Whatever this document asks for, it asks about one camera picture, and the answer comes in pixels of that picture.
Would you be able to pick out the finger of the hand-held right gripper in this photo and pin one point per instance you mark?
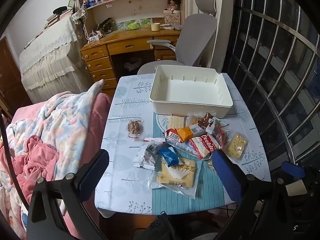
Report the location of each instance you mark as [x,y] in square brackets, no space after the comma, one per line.
[292,169]

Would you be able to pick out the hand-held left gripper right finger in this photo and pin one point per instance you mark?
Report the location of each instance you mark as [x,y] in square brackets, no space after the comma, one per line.
[227,177]

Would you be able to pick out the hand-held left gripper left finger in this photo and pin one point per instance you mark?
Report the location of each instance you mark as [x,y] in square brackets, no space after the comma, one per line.
[92,177]

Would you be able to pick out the yellow rice puff packet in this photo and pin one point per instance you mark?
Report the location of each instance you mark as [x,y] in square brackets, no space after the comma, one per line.
[237,145]

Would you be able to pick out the long biscuit packet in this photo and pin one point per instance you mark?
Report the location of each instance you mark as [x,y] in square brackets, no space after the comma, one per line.
[203,145]

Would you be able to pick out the large cracker packet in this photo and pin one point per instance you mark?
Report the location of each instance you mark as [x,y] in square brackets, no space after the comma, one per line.
[177,177]

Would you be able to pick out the white red-ended snack packet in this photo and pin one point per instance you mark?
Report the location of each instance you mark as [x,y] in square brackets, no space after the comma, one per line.
[147,155]

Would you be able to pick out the brown chocolate packet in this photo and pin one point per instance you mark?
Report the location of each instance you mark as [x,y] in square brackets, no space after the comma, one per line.
[203,122]

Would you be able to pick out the blue snack packet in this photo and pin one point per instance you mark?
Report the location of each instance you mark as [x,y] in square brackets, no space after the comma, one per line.
[170,157]

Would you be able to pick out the orange snack packet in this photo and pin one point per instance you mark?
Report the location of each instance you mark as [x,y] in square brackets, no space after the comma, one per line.
[182,133]

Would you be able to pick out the beige wafer packet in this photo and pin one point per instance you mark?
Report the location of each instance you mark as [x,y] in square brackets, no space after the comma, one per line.
[176,122]

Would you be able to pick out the white plastic bin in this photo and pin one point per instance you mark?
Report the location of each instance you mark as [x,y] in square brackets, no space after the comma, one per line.
[190,92]

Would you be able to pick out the teal striped placemat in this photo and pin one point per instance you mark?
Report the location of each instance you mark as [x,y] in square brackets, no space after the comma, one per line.
[207,195]

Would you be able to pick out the pink fleece blanket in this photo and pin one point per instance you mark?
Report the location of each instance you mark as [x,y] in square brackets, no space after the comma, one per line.
[37,160]

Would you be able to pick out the pastel blanket on bed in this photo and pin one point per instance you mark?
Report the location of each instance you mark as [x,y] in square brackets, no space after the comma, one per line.
[100,120]

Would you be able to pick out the floral fleece blanket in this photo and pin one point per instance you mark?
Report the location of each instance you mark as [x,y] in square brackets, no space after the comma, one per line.
[62,120]

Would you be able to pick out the clear beige snack packet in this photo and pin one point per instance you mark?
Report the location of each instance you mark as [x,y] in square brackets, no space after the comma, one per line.
[192,120]

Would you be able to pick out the printed white pillow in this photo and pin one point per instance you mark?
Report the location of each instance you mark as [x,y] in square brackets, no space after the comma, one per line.
[15,212]

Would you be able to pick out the clear round plate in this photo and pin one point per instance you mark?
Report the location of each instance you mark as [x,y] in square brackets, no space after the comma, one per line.
[162,121]

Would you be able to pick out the plastic bag under desk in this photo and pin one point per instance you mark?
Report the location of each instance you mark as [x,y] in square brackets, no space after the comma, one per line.
[132,63]

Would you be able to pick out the brown wooden door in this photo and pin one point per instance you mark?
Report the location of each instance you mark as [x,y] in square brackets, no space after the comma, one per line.
[10,75]

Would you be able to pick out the wooden desk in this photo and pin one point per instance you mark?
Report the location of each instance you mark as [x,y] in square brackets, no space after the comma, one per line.
[125,46]

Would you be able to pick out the metal window grille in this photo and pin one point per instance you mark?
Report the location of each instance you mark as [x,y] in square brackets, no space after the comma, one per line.
[295,33]

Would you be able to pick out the white charger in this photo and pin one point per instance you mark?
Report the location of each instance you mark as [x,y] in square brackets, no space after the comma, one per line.
[93,37]

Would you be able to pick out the grey office chair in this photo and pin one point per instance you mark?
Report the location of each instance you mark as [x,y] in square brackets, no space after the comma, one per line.
[197,37]

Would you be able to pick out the black patterned pouch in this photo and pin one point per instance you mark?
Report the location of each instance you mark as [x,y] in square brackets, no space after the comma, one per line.
[106,26]

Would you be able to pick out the row of green packs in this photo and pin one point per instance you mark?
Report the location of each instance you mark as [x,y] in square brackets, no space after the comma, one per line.
[132,25]

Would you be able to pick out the stack of books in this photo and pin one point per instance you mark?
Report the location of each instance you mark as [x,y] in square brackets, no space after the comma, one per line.
[53,20]

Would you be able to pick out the beige cup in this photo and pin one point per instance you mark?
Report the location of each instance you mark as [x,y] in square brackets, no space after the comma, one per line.
[155,26]

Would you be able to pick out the printed cardboard box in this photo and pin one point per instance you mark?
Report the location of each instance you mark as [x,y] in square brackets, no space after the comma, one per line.
[172,18]

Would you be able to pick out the black object on bed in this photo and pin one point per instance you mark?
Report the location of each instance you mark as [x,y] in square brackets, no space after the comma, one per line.
[60,10]

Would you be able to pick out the wooden bookshelf hutch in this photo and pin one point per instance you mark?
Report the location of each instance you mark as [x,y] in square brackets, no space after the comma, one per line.
[130,7]

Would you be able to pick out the brown-haired doll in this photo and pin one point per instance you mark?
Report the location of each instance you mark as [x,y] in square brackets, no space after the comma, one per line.
[173,3]

